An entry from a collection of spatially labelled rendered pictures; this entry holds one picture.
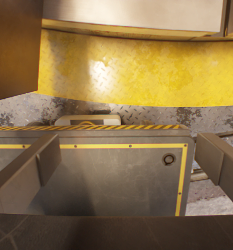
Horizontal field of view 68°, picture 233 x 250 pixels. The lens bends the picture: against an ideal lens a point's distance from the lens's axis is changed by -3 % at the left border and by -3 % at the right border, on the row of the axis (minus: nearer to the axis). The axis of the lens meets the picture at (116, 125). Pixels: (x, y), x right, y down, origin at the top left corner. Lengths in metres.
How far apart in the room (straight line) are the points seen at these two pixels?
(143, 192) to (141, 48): 0.56
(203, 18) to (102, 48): 0.42
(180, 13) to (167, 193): 0.51
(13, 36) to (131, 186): 0.50
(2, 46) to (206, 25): 0.46
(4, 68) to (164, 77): 0.62
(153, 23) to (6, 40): 0.33
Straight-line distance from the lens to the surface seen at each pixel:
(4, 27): 0.40
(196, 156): 0.17
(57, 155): 0.16
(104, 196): 0.62
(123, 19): 0.51
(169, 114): 0.85
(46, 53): 0.86
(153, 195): 0.62
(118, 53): 0.80
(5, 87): 0.41
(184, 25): 0.53
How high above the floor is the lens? 0.80
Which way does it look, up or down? 73 degrees down
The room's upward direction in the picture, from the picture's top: 175 degrees counter-clockwise
